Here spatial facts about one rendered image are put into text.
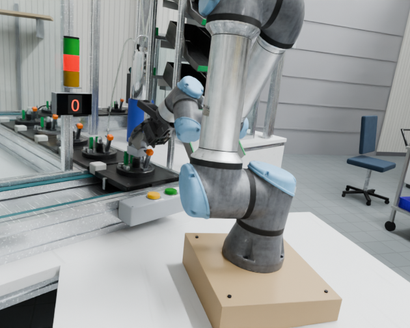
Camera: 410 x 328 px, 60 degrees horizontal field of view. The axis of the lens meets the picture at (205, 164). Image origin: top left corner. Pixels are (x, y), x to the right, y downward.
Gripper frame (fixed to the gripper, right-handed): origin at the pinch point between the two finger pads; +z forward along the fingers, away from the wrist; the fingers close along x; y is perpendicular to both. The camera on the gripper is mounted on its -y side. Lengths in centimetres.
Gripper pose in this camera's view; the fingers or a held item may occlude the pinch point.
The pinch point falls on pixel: (136, 140)
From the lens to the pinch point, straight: 131.1
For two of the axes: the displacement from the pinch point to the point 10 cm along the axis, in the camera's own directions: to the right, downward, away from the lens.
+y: 4.2, 8.7, -2.7
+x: 6.9, -1.2, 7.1
